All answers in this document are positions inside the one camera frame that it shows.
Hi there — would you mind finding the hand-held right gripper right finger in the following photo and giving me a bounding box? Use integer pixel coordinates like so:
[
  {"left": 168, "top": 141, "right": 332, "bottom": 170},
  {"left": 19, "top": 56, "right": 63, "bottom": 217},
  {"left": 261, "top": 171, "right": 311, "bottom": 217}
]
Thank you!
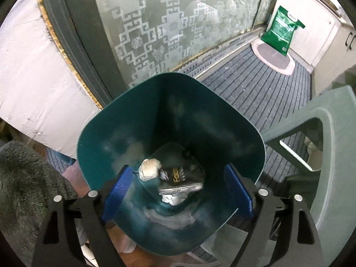
[{"left": 224, "top": 164, "right": 326, "bottom": 267}]

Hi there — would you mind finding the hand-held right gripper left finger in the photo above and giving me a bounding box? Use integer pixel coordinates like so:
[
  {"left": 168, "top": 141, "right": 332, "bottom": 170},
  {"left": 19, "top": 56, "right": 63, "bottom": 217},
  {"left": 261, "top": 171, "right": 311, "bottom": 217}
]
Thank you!
[{"left": 30, "top": 165, "right": 137, "bottom": 267}]

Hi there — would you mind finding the bread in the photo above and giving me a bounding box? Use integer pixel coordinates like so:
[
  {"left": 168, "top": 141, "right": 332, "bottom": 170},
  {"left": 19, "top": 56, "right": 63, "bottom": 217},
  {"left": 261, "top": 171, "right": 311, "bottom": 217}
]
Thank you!
[{"left": 138, "top": 158, "right": 163, "bottom": 181}]

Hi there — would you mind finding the black cardboard box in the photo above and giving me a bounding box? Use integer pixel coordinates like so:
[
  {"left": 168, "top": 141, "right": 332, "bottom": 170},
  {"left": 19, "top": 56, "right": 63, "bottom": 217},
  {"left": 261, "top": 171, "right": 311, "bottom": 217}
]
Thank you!
[{"left": 158, "top": 165, "right": 206, "bottom": 195}]

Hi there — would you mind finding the teal plastic trash bin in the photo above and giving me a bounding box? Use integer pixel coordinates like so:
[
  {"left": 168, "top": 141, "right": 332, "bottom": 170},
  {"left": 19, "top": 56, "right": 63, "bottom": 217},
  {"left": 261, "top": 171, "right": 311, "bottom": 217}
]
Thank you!
[{"left": 76, "top": 72, "right": 266, "bottom": 256}]

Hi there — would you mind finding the grey fuzzy garment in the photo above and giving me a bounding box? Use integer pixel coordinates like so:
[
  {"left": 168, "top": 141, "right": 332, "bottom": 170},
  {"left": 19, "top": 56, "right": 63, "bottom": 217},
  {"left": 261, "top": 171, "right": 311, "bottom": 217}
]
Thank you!
[{"left": 0, "top": 141, "right": 78, "bottom": 262}]

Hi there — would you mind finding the translucent green plastic stool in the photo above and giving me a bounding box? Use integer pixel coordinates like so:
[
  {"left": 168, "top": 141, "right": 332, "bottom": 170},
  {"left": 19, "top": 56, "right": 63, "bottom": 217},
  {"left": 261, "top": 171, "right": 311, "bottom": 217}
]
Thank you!
[{"left": 261, "top": 85, "right": 356, "bottom": 256}]

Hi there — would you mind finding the grey striped floor mat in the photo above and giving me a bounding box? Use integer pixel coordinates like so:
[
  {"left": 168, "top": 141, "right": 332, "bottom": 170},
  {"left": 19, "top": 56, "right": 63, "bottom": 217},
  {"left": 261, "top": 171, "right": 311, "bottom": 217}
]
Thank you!
[{"left": 178, "top": 37, "right": 312, "bottom": 259}]

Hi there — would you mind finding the round grey floor mat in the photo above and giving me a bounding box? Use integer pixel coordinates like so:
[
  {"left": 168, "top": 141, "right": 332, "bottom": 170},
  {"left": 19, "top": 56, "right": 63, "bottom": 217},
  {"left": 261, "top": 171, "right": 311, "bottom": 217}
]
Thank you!
[{"left": 251, "top": 40, "right": 296, "bottom": 75}]

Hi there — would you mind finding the green rice bag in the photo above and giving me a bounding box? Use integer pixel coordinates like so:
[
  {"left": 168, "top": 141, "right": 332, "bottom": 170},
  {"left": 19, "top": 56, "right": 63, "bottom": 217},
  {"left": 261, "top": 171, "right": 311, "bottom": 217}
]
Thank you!
[{"left": 261, "top": 6, "right": 305, "bottom": 57}]

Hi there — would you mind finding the tall white kitchen cabinet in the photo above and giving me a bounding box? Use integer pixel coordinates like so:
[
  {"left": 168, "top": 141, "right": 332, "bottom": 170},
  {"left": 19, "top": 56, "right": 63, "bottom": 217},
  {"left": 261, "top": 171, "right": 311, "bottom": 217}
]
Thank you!
[{"left": 314, "top": 25, "right": 356, "bottom": 95}]

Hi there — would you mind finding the low white kitchen cabinet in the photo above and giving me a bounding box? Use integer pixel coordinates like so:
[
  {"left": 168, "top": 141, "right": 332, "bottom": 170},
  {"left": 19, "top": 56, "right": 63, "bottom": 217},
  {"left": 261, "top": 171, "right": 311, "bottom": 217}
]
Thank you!
[{"left": 278, "top": 0, "right": 341, "bottom": 67}]

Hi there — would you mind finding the patterned frosted glass sliding door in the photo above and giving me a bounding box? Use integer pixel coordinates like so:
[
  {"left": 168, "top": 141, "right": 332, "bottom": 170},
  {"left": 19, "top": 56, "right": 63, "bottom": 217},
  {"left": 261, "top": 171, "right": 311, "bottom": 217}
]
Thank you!
[{"left": 36, "top": 0, "right": 281, "bottom": 109}]

